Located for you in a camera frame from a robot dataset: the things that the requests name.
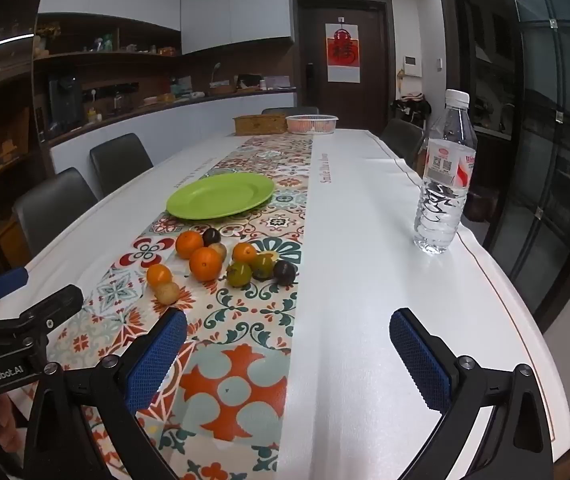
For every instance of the dark grey chair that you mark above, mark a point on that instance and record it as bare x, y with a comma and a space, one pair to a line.
290, 110
52, 205
402, 140
120, 160

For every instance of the glass sliding door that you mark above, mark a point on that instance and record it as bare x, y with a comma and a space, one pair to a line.
540, 135

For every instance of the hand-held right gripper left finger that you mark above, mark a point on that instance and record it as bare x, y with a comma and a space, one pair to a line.
157, 355

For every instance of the white wall intercom panel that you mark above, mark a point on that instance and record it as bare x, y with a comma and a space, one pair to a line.
412, 66

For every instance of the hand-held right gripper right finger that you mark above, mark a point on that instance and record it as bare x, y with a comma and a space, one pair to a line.
417, 360

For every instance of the white upper cabinet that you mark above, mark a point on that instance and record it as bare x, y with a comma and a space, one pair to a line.
235, 5

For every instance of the dark wooden door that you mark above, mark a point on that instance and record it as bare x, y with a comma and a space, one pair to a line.
315, 95

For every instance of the green plate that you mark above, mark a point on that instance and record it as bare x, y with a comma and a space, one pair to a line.
220, 195

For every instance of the wooden wall shelf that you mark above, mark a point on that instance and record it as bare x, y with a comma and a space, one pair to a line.
105, 55

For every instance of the large orange tangerine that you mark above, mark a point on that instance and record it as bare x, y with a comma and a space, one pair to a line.
205, 263
189, 244

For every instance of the patterned table runner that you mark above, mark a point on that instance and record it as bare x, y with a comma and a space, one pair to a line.
245, 340

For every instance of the person's left hand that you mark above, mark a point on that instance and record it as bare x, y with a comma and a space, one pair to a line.
11, 425

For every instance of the beige round fruit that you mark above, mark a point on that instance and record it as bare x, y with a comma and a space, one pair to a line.
168, 293
219, 251

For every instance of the dark purple plum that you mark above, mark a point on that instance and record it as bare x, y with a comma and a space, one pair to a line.
285, 272
211, 236

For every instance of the green plum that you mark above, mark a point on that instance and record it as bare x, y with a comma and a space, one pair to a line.
263, 266
239, 275

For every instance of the dark bag with cloth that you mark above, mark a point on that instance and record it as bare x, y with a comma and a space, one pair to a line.
412, 106

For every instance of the clear plastic water bottle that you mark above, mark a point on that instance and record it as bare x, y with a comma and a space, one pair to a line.
440, 200

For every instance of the wooden box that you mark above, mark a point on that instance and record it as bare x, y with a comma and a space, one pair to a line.
259, 124

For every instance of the red and white door poster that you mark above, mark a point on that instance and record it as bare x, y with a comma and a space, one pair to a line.
343, 55

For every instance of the white counter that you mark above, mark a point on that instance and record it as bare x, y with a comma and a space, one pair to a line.
175, 120

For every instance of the small orange tangerine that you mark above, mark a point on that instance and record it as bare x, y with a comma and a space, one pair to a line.
245, 253
159, 275

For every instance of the black coffee machine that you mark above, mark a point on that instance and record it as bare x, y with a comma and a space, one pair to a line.
64, 105

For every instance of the pink plastic basket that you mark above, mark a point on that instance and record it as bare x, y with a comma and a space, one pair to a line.
312, 124

